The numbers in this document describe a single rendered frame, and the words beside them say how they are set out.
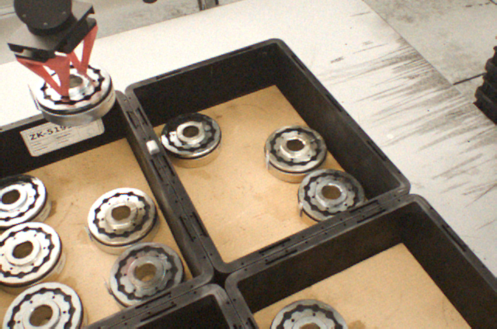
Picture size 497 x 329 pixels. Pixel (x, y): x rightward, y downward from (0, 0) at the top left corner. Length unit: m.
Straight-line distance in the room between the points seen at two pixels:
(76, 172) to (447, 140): 0.73
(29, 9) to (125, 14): 2.22
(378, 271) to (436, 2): 2.22
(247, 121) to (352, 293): 0.37
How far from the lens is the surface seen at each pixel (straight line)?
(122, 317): 0.69
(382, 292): 0.82
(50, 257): 0.85
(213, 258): 0.71
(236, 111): 1.02
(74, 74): 0.81
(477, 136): 1.23
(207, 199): 0.89
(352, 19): 1.48
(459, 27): 2.78
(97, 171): 0.97
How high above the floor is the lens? 1.54
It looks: 48 degrees down
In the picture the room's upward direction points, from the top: 2 degrees counter-clockwise
